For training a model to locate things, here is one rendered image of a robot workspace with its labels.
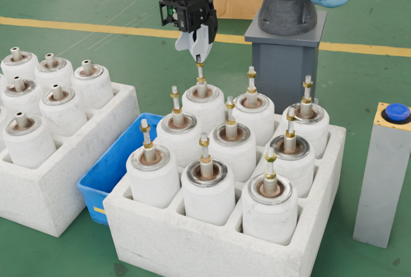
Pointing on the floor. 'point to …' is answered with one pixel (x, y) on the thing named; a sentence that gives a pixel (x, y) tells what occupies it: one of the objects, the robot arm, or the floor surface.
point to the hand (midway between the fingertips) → (200, 54)
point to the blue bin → (114, 166)
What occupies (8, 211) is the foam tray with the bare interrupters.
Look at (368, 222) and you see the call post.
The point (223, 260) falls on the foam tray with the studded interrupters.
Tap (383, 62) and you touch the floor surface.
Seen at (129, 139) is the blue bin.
